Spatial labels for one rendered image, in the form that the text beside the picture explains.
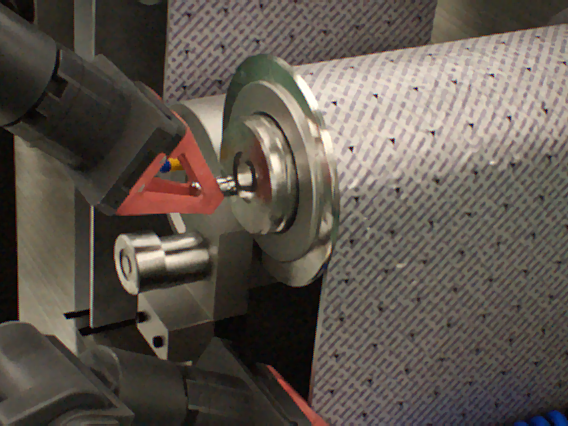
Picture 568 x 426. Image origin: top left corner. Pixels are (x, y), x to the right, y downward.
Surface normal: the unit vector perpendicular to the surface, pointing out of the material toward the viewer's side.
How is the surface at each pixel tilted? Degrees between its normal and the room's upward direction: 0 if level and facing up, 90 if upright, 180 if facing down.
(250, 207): 90
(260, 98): 90
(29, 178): 0
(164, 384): 44
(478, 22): 90
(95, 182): 50
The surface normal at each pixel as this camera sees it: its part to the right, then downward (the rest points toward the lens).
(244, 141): -0.88, 0.19
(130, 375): 0.67, -0.49
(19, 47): 0.75, -0.15
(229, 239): 0.47, 0.50
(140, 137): -0.64, -0.42
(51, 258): 0.08, -0.85
